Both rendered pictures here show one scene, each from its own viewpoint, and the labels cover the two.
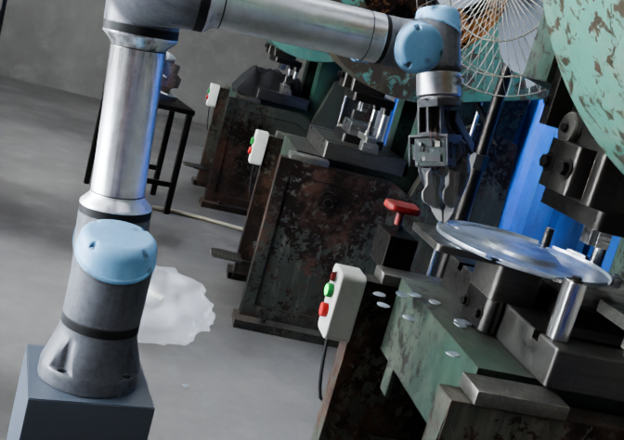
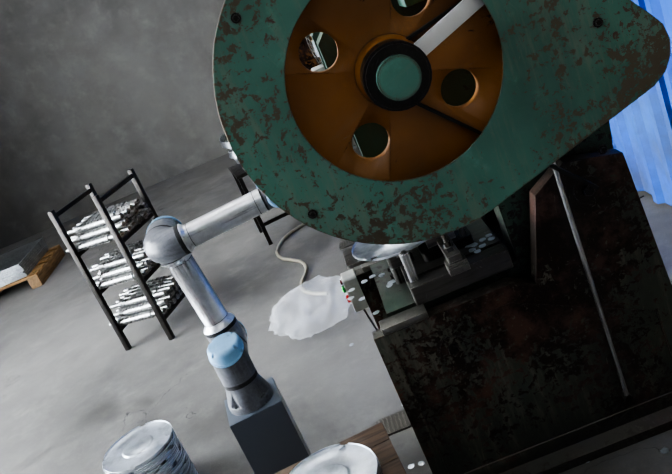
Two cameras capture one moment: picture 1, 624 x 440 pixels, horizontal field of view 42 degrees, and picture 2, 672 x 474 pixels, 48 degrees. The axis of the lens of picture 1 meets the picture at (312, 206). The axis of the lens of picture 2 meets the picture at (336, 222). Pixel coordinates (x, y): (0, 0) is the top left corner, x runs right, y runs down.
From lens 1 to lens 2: 1.30 m
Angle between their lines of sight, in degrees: 17
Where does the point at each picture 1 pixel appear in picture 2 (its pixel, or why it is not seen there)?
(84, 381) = (246, 407)
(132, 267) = (232, 355)
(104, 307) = (233, 376)
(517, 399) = (400, 323)
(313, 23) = (229, 219)
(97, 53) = not seen: hidden behind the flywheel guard
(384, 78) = not seen: hidden behind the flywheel
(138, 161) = (212, 305)
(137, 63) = (182, 270)
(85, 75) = not seen: hidden behind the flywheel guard
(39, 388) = (233, 419)
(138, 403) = (274, 402)
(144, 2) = (162, 259)
